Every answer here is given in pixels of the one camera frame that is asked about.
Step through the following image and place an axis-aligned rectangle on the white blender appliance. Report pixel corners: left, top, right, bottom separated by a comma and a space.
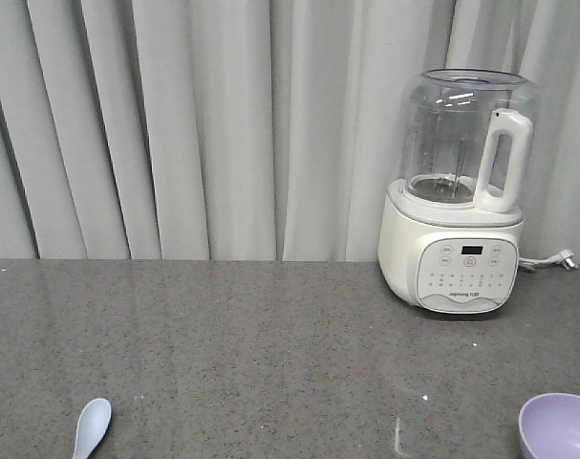
377, 69, 539, 315

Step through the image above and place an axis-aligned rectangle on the white power cable with plug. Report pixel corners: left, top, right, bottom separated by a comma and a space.
517, 248, 580, 273

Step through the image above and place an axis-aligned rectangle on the light blue spoon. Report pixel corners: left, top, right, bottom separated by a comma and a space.
72, 398, 112, 459

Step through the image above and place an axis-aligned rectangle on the purple bowl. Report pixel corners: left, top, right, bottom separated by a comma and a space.
518, 393, 580, 458

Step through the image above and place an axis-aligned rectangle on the grey-white curtain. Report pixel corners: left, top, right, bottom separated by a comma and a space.
0, 1, 580, 261

